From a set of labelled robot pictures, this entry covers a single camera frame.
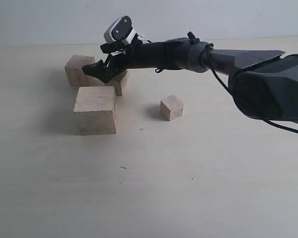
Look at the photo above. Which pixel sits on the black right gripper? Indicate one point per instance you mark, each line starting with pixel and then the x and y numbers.
pixel 138 55

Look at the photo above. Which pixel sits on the third largest wooden cube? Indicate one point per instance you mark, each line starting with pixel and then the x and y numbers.
pixel 120 82

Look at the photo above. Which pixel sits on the second largest wooden cube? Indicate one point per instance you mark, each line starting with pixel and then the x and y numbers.
pixel 75 75

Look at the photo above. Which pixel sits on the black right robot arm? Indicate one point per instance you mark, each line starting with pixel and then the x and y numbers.
pixel 263 84

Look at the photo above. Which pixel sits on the smallest wooden cube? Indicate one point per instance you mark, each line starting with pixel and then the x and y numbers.
pixel 171 107

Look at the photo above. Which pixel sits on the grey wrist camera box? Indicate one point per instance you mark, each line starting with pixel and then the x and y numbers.
pixel 118 30

